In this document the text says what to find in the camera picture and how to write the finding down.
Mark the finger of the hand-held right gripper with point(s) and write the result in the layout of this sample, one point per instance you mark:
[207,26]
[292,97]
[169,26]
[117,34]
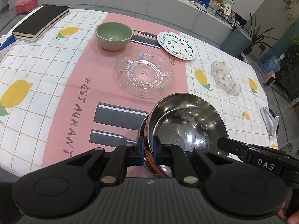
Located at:
[231,147]

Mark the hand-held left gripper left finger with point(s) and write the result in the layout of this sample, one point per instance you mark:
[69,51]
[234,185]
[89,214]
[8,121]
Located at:
[141,152]

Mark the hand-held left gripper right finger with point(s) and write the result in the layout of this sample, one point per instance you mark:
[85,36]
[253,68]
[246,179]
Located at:
[155,151]

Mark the stainless steel bowl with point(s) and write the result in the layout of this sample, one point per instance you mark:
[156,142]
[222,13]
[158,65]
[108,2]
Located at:
[186,121]

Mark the small clear glass plate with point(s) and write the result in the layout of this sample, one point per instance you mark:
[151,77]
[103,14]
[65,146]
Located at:
[225,78]

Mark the pink space heater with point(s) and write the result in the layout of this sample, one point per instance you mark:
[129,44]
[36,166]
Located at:
[269,79]

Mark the large clear glass plate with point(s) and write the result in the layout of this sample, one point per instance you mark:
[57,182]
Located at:
[142,72]

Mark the blue water jug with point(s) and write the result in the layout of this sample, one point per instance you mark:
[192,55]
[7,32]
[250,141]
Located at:
[272,64]

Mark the grey-blue trash bin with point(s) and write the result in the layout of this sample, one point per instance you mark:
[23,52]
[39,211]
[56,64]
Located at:
[237,40]

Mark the white painted plate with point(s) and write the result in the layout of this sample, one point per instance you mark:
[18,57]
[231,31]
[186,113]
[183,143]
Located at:
[175,45]

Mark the green bowl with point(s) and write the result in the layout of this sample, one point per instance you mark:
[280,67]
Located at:
[114,39]

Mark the potted green plant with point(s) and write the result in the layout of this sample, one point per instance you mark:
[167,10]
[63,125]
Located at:
[257,32]

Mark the lemon print tablecloth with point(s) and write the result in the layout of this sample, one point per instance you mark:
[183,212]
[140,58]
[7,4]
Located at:
[35,74]

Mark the woven basket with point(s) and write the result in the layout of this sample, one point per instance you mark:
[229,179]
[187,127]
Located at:
[215,8]

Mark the hanging vine plant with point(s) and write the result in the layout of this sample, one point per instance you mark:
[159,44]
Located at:
[289,0]

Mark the black notebook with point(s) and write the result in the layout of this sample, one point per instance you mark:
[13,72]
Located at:
[26,39]
[42,18]

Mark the blue white carton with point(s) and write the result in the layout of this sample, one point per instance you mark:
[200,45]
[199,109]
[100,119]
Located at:
[5,43]

